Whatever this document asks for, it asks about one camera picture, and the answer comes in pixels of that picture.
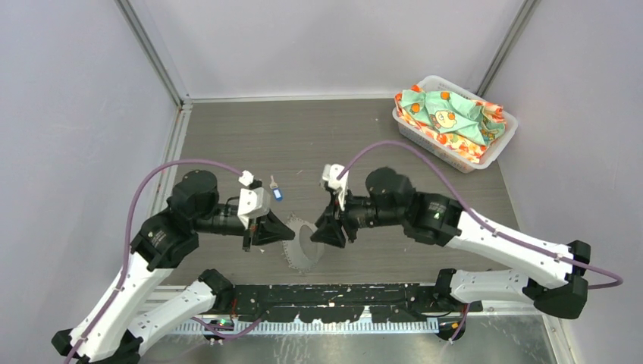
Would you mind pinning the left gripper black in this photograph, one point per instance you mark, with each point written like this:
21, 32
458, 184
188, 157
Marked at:
266, 229

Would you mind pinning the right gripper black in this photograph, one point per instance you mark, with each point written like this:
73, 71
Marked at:
329, 229

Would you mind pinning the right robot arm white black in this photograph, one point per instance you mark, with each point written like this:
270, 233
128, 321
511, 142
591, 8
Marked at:
538, 272

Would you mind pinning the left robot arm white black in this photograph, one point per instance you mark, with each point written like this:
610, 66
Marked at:
115, 331

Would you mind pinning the blue capped key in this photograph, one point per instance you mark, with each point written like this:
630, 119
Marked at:
276, 190

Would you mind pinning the white plastic basket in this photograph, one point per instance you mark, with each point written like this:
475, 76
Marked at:
435, 83

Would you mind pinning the colourful printed cloth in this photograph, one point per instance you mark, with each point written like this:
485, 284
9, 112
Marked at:
465, 126

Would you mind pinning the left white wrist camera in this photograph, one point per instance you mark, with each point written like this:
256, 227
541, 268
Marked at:
253, 204

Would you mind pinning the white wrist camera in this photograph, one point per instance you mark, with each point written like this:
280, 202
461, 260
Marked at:
334, 179
253, 204

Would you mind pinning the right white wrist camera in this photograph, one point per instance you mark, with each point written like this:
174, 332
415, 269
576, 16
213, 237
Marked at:
334, 179

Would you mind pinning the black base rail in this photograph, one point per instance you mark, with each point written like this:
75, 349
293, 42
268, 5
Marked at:
334, 303

